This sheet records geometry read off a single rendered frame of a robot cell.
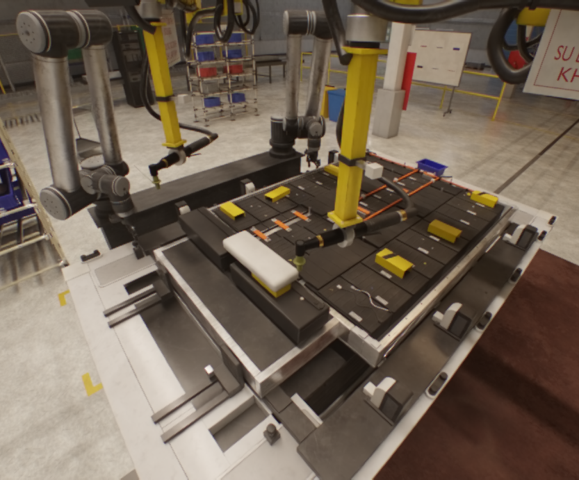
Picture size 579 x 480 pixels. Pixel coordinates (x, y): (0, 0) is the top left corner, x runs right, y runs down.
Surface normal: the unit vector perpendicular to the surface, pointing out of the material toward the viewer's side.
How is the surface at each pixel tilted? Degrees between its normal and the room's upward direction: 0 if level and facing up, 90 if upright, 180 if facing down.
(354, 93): 90
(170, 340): 0
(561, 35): 90
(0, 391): 0
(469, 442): 0
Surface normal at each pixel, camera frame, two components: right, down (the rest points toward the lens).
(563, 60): -0.43, 0.54
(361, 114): 0.44, 0.53
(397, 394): 0.00, -0.81
